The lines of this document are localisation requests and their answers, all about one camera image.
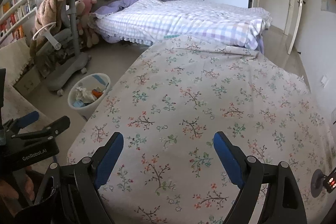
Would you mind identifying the orange wrapper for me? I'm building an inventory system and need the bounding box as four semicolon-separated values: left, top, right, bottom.
92;90;103;98

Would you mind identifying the white tissue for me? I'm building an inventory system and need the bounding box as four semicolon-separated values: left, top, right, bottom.
75;86;97;103

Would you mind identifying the white plastic trash bin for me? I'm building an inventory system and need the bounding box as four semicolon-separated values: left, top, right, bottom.
67;73;112;121

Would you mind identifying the person's left hand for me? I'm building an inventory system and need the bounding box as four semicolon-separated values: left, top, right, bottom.
1;175;35;215

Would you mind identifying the cardboard box on floor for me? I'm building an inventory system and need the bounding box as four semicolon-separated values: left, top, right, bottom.
14;67;41;97

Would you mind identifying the cream fringed blanket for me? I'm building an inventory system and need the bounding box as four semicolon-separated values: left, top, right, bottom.
0;38;32;85

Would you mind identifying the grey study chair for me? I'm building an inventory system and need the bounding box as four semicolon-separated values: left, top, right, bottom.
33;0;90;97

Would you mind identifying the brown plush toy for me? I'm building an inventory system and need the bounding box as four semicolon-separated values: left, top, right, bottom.
77;14;99;48

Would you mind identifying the brown fluffy blanket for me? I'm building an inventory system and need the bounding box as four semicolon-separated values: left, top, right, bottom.
28;0;86;57

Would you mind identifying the white bookshelf with books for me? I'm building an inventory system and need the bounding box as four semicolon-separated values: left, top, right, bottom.
1;0;37;46

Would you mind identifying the pink plush toy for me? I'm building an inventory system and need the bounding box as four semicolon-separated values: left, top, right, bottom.
76;0;97;29

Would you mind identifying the white door with handle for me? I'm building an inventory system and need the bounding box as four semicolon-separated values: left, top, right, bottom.
258;0;306;55

